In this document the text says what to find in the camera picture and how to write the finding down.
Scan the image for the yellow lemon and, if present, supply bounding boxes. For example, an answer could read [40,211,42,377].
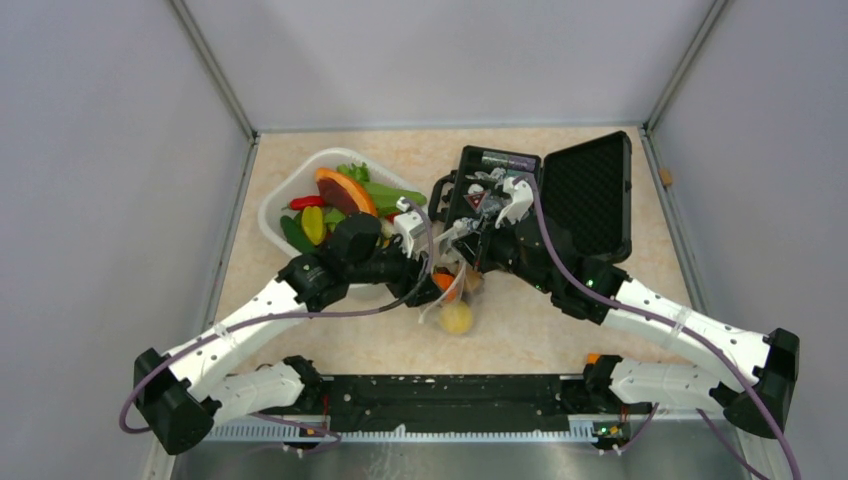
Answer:
[438,301,474,335]

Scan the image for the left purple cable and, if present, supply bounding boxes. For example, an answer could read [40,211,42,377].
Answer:
[117,197,436,458]

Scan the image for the white plastic basket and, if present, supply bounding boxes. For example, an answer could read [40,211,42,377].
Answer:
[258,147,421,257]

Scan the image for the dark green cucumber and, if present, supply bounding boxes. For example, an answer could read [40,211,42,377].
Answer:
[279,215,316,254]

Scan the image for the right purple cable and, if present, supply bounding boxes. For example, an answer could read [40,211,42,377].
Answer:
[510,172,803,480]

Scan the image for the clear zip top bag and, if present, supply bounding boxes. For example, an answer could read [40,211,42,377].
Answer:
[418,219,483,336]

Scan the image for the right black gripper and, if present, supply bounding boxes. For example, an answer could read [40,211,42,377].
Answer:
[452,208,554,294]

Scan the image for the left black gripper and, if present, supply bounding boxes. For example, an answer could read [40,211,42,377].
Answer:
[347,232,445,306]

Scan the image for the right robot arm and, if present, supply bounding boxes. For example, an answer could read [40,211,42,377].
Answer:
[451,214,800,439]

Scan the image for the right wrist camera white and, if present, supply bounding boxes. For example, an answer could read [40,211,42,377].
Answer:
[495,176,534,229]

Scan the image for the purple cable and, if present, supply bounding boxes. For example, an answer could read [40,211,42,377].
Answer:
[510,172,803,480]
[117,197,436,458]

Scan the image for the black carrying case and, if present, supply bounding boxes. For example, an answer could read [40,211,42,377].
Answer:
[428,131,632,263]

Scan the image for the small orange fruit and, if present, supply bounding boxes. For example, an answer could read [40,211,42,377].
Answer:
[431,271,458,303]

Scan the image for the red chili pepper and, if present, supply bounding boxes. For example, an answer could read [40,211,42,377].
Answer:
[287,195,326,211]

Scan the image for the green lettuce leaf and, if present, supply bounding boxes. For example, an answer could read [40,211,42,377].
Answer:
[335,163,427,217]

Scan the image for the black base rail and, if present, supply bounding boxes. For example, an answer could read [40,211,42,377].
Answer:
[264,373,657,439]

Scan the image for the yellow green star fruit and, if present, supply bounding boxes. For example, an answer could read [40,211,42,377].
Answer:
[301,206,327,246]

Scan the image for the papaya slice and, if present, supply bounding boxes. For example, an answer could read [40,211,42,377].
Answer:
[314,168,377,217]

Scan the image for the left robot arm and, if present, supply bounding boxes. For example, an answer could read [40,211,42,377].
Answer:
[119,207,437,455]

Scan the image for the poker chips in case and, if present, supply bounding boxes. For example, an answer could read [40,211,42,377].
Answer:
[450,145,542,218]

